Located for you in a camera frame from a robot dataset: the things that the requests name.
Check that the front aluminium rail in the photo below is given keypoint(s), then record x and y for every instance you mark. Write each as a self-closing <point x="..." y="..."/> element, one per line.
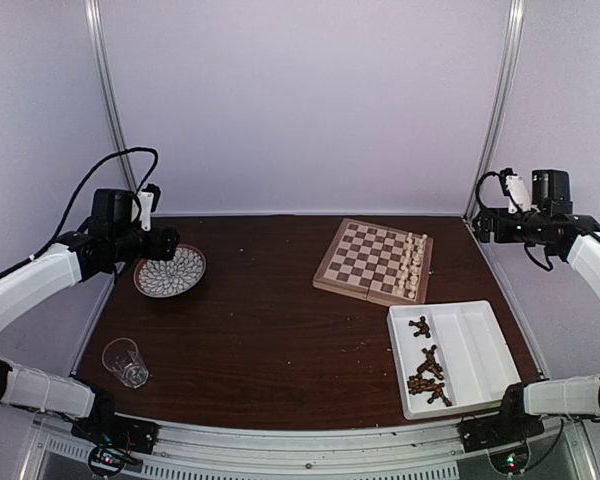
<point x="420" y="451"/>

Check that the aluminium frame post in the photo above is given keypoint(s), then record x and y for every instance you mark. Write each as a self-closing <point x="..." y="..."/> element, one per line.
<point x="507" y="69"/>
<point x="96" y="33"/>

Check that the white chess pieces row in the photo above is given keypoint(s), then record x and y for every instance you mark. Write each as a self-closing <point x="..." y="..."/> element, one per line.
<point x="410" y="272"/>

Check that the white plastic compartment tray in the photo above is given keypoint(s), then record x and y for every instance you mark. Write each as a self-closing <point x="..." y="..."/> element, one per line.
<point x="474" y="354"/>

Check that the clear drinking glass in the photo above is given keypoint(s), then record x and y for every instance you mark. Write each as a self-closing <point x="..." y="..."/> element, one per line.
<point x="121" y="357"/>

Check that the wooden chess board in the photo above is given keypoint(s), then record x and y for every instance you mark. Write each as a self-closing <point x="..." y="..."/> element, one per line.
<point x="362" y="262"/>

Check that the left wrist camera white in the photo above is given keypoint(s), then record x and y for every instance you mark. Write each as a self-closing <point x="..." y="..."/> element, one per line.
<point x="145" y="204"/>

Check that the left aluminium frame post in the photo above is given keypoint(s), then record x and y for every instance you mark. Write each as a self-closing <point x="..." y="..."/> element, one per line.
<point x="96" y="33"/>

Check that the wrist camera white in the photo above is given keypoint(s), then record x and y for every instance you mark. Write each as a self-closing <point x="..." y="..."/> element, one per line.
<point x="145" y="204"/>
<point x="515" y="191"/>

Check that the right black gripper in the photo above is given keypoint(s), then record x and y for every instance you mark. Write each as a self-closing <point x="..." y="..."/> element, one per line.
<point x="500" y="234"/>

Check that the brown chess pieces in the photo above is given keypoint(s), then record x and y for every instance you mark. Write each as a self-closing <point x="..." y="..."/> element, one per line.
<point x="421" y="327"/>

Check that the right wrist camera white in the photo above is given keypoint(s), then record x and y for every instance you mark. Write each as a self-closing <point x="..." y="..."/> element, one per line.
<point x="515" y="191"/>

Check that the brown chess piece pile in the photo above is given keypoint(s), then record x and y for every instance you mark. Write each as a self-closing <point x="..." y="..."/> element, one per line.
<point x="429" y="379"/>

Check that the patterned ceramic plate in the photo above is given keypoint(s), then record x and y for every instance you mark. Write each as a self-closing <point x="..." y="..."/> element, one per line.
<point x="166" y="279"/>

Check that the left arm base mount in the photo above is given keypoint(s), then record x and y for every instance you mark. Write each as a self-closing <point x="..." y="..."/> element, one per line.
<point x="124" y="433"/>

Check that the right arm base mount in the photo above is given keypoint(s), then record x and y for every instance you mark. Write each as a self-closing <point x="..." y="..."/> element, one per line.
<point x="488" y="432"/>

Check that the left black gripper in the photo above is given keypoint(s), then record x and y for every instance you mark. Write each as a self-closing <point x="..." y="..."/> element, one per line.
<point x="163" y="245"/>

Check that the right aluminium frame post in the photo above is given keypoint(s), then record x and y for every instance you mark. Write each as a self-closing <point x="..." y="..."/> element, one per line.
<point x="507" y="69"/>

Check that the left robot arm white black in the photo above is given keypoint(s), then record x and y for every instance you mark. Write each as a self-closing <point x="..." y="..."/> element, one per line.
<point x="118" y="231"/>

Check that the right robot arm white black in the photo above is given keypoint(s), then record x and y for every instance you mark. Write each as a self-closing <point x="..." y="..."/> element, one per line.
<point x="542" y="221"/>

